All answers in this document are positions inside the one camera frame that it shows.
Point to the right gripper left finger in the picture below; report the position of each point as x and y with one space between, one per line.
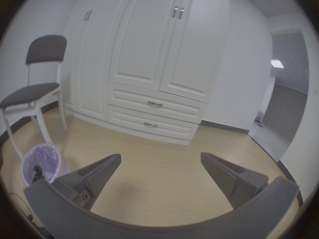
94 178

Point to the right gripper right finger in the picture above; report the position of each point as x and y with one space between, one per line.
229 180

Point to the purple plastic bag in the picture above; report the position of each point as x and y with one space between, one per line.
47 155

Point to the black plastic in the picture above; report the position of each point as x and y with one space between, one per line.
37 172

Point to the white trash bin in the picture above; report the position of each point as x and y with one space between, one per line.
25 178

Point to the white chair dark grey seat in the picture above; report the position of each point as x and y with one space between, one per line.
46 48

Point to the white wardrobe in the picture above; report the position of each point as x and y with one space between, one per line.
139 46

